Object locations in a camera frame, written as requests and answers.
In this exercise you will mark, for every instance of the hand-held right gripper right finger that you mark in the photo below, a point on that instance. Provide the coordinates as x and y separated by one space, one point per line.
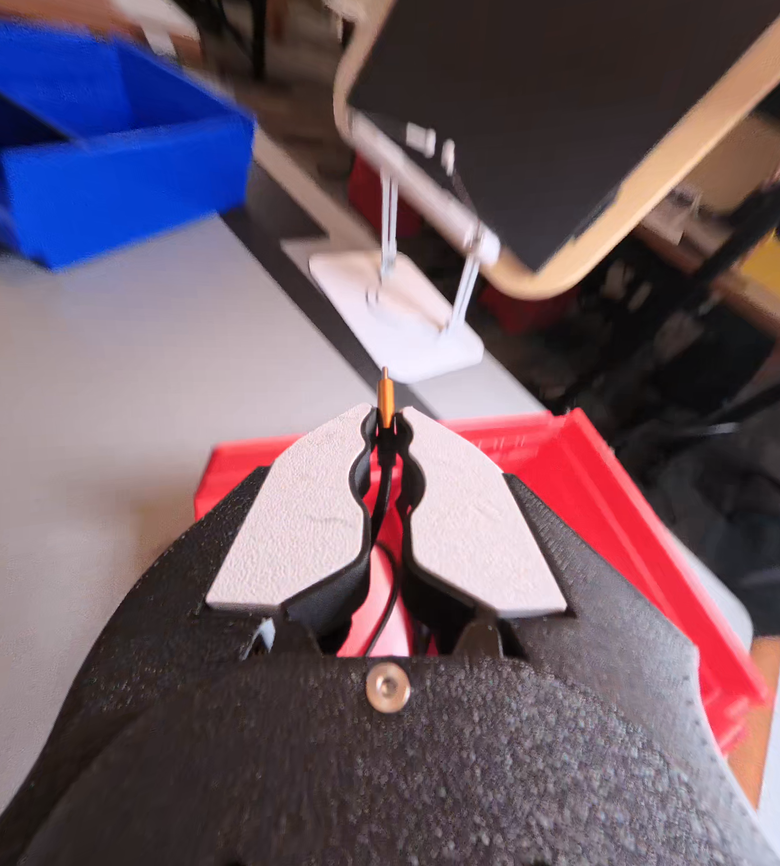
478 534

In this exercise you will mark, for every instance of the red box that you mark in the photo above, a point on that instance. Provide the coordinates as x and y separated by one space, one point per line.
525 314
369 196

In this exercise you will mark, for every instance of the red storage bin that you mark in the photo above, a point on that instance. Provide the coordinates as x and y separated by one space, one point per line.
599 487

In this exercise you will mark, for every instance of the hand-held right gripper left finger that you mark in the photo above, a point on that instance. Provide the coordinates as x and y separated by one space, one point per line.
288 528

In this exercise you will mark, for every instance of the blue storage bin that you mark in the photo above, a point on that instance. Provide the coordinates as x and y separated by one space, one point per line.
126 189

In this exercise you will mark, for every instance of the black bin divider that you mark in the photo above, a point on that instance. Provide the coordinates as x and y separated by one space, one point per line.
4 115

